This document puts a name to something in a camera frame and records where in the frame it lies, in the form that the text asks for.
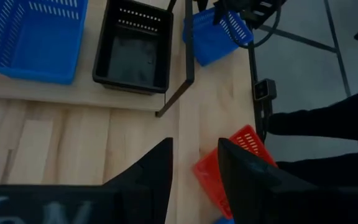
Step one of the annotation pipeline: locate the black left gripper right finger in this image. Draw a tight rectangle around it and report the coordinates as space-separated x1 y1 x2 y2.
218 138 323 224

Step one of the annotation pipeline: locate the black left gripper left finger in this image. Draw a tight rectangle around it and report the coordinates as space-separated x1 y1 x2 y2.
103 138 174 224

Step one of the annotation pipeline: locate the blue plastic basket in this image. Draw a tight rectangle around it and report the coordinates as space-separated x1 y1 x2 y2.
0 0 89 85
213 217 236 224
182 7 254 67

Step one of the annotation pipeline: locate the red plastic basket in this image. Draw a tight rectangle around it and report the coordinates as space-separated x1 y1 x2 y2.
193 124 278 220

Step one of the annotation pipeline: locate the black plastic basket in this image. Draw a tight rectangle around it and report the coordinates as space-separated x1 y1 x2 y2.
92 0 174 95

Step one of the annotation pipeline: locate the small black clamp device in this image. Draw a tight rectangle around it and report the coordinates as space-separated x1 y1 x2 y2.
252 78 278 101

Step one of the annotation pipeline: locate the person's leg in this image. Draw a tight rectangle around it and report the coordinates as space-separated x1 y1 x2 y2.
268 83 358 144
275 149 358 190

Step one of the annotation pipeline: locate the black aluminium table frame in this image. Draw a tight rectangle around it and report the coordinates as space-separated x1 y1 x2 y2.
247 40 275 144

